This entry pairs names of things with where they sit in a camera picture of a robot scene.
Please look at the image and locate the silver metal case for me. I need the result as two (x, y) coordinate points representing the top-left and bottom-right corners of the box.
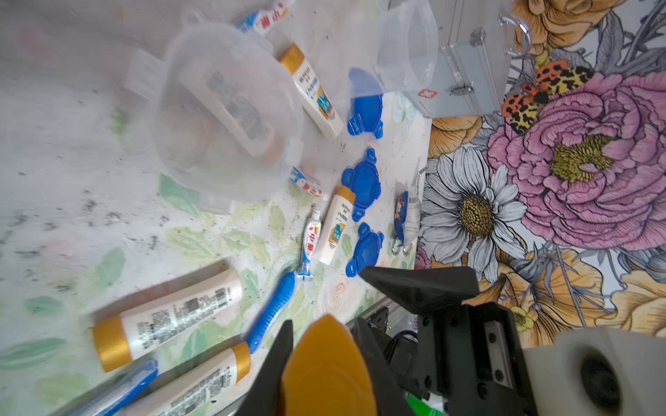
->
(385, 1), (533, 119)

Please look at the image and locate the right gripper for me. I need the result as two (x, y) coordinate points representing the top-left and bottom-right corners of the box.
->
(359, 267), (538, 415)

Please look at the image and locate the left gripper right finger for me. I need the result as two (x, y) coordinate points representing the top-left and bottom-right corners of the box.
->
(353, 318), (415, 416)

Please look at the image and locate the blue toothbrush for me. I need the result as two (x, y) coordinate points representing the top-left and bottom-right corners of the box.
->
(246, 271), (297, 355)
(69, 358), (159, 416)

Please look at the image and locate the small toothpaste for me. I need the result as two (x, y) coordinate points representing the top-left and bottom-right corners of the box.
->
(290, 166), (329, 201)
(298, 205), (322, 281)
(236, 0), (294, 36)

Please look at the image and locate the white gold tube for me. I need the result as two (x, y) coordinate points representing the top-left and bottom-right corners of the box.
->
(178, 60), (284, 159)
(92, 269), (243, 373)
(280, 315), (378, 415)
(119, 343), (251, 415)
(279, 43), (343, 140)
(315, 185), (356, 265)

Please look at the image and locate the blue lid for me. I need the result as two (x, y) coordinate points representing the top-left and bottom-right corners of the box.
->
(345, 223), (384, 277)
(347, 68), (383, 140)
(342, 148), (382, 223)

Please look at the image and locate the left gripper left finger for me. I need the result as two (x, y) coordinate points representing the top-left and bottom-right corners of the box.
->
(235, 320), (294, 416)

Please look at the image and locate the clear plastic cup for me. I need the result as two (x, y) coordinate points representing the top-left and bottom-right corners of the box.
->
(125, 23), (305, 214)
(315, 1), (439, 99)

